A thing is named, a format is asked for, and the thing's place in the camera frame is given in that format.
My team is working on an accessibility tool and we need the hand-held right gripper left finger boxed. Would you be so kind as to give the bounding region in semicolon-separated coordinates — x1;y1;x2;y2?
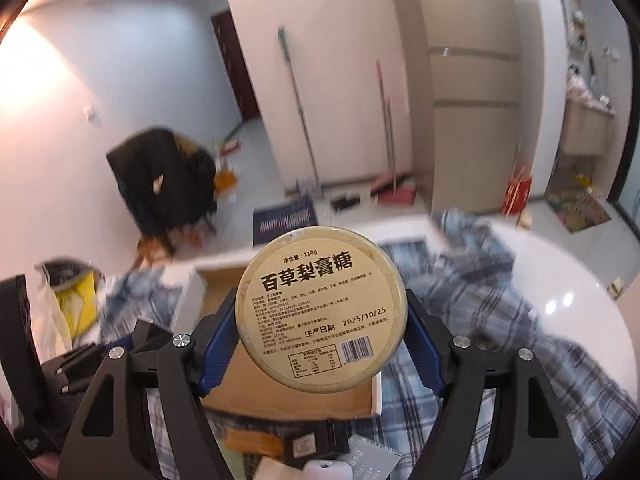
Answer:
57;287;241;480

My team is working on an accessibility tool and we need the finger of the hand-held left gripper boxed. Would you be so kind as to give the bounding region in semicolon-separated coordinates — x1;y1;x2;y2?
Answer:
42;319;173;413

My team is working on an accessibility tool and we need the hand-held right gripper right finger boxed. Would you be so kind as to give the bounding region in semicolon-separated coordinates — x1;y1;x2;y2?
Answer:
404;287;583;480

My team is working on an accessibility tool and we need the white cardboard box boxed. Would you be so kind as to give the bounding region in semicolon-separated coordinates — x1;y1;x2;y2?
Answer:
172;252;386;418

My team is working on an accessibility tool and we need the round beige candy tin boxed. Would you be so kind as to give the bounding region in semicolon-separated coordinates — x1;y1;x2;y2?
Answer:
235;227;405;390

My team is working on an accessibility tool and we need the grey small box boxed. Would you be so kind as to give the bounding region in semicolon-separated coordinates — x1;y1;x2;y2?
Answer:
347;435;402;480

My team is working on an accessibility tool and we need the white plastic bag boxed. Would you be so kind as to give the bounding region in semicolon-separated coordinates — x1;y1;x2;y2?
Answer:
32;260;71;361

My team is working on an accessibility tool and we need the yellow bag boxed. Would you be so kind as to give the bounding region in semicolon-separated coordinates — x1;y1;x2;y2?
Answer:
55;270;98;351

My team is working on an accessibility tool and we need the blue plaid cloth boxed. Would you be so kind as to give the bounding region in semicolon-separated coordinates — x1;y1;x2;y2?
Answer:
100;210;631;480

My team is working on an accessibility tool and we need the orange flat pad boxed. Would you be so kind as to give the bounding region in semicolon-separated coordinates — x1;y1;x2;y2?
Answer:
224;430;287;456

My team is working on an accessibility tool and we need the green flat pad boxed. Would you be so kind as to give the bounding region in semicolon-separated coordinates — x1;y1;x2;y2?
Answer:
220;447;266;480

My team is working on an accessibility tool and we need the black device with label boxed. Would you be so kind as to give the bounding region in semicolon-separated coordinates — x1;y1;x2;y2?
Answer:
284;419;350;458

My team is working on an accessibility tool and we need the white paper roll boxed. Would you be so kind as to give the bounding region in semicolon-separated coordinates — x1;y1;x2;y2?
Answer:
305;459;353;480

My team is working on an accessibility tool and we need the dark blue doormat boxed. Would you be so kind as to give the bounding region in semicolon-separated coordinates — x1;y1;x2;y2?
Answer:
252;197;318;246

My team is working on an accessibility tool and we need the pink dustpan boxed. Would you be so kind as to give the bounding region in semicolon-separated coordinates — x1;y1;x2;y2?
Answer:
370;172;416;206

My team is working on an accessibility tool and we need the black item on floor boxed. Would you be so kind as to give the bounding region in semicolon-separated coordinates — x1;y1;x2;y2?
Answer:
331;192;362;212

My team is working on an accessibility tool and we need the chair with black jacket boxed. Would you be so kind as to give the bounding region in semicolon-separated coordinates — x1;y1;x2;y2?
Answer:
106;129;218;236

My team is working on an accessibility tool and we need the red gift bag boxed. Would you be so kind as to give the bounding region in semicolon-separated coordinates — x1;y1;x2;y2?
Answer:
502;162;532;216

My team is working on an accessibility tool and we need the patterned floor mat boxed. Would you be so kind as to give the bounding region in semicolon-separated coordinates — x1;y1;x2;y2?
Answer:
545;187;612;233

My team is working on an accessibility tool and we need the beige refrigerator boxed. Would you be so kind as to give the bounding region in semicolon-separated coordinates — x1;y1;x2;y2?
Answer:
410;0;531;211

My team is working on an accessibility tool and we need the pink broom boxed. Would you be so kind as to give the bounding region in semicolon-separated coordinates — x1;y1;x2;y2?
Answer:
376;57;401;191

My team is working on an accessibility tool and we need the grey mop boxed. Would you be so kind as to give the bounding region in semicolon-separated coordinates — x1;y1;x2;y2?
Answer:
277;27;323;196

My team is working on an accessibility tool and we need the beige vanity cabinet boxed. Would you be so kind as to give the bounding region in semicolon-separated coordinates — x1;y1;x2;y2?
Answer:
562;97;617;156

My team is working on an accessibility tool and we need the brown door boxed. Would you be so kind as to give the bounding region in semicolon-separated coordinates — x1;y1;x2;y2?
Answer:
211;7;261;123

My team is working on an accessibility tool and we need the wall niche shelf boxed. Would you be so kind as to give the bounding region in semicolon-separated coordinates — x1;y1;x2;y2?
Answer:
565;0;588;53

